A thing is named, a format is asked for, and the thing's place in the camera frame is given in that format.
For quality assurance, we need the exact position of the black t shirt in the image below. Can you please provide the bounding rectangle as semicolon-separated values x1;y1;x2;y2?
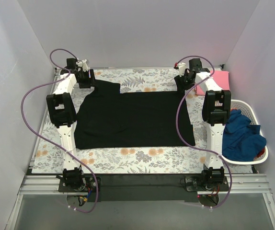
74;80;195;150

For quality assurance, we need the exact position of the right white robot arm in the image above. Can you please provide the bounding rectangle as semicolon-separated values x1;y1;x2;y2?
174;56;231;194

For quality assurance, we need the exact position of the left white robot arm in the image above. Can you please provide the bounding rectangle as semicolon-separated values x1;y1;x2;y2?
46;58;95;192

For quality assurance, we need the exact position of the folded pink t shirt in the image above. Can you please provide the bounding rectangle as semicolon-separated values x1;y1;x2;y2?
195;70;230;96

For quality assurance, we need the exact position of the white laundry basket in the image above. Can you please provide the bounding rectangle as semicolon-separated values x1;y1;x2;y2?
222;100;268;165

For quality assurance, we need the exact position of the blue t shirt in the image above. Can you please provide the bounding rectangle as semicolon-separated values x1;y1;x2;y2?
222;109;266;162

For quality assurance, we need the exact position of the red orange t shirt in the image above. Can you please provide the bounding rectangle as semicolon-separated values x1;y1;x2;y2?
255;148;265;159

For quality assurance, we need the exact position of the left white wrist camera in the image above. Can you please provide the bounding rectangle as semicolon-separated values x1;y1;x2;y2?
76;59;89;72

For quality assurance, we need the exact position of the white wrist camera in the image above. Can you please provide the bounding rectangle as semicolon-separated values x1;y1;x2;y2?
173;62;187;77
76;59;89;72

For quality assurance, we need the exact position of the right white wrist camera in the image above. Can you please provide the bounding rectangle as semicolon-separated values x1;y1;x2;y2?
173;62;187;77

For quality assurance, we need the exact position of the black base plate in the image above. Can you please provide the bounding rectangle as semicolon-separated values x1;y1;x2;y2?
58;173;230;203

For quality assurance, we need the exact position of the aluminium frame rail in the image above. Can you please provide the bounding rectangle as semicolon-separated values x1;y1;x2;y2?
8;161;275;230

